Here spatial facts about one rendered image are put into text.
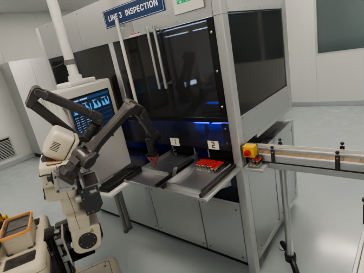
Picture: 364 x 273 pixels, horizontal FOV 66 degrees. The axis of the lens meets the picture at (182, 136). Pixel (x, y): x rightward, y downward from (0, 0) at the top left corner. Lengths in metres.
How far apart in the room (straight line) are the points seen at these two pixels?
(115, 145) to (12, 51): 4.87
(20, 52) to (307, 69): 5.93
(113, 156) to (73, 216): 0.75
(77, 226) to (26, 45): 5.65
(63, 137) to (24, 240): 0.58
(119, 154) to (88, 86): 0.61
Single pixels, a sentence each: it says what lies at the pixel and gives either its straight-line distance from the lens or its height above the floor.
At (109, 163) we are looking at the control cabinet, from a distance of 2.29.
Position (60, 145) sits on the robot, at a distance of 1.58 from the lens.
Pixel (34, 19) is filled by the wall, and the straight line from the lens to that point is 7.23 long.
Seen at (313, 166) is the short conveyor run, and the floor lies 0.89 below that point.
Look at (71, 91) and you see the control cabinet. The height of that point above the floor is 1.53.
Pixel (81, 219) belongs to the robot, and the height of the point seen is 0.87.
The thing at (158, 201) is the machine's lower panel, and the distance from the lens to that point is 2.54.
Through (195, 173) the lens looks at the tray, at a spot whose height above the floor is 0.88.
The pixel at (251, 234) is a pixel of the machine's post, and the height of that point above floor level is 0.36.
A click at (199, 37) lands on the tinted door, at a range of 1.75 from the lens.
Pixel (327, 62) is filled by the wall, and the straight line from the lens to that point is 6.22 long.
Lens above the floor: 1.68
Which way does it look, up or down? 18 degrees down
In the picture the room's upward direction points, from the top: 11 degrees counter-clockwise
